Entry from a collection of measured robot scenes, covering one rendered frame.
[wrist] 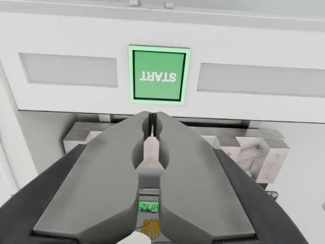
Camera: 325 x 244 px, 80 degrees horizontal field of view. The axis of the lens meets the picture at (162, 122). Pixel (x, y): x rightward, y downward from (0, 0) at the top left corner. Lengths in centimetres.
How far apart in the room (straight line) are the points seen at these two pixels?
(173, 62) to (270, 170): 27
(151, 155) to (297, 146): 32
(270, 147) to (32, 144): 34
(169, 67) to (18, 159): 21
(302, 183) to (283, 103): 39
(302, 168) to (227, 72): 40
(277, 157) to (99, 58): 30
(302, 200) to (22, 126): 64
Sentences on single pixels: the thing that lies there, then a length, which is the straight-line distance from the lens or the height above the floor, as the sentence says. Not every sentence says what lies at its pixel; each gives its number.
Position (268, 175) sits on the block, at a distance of 40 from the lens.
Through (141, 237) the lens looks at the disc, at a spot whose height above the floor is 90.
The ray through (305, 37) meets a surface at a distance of 23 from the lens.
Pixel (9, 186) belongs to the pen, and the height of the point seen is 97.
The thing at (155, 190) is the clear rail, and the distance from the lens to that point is 39.
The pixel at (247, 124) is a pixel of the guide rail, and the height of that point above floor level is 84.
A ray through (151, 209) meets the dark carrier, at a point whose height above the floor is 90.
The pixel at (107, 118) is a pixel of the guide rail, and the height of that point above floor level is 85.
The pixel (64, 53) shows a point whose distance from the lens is 21.
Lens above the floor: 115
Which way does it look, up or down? 59 degrees down
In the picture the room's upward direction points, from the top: 179 degrees clockwise
